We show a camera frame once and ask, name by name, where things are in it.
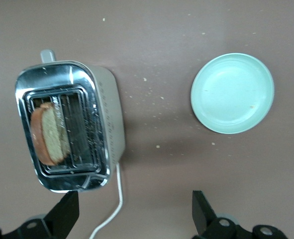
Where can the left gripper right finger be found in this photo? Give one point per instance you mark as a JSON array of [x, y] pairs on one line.
[[204, 216]]

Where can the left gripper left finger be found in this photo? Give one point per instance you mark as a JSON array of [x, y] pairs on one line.
[[64, 214]]

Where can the brown bread slice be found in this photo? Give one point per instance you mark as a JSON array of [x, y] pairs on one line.
[[52, 134]]

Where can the mint green round plate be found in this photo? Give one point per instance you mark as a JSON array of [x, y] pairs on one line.
[[232, 93]]

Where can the beige chrome toaster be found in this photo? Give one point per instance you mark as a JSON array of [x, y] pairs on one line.
[[112, 99]]

